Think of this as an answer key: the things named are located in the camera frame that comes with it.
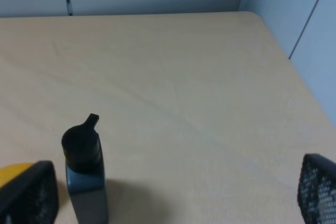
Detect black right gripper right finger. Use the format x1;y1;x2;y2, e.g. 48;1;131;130
297;154;335;223

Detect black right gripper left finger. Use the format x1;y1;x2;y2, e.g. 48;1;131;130
1;161;59;223

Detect yellow mango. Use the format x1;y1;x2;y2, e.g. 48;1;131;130
0;163;34;188

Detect dark grey shampoo bottle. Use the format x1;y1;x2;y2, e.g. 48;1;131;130
61;113;109;223

